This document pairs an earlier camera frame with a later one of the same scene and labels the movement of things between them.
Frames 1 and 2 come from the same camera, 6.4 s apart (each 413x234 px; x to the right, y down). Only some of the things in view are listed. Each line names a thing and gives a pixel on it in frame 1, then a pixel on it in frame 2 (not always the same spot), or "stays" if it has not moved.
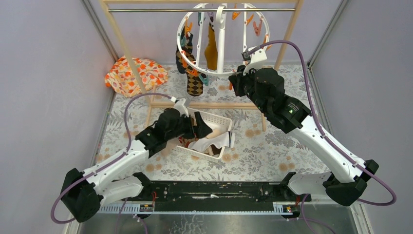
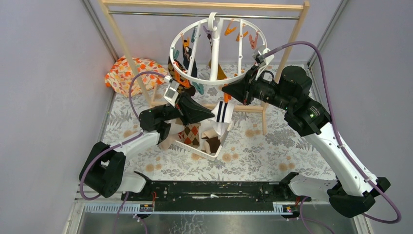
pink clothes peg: [257, 29] -> [253, 43]
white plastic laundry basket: [213, 122] -> [208, 154]
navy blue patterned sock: [186, 39] -> [187, 52]
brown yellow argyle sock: [185, 63] -> [180, 81]
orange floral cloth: [122, 77] stays
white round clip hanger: [220, 12] -> [217, 51]
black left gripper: [190, 125] -> [182, 108]
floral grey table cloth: [259, 151] stays
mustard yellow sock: [211, 51] -> [221, 74]
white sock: [220, 140] -> [218, 126]
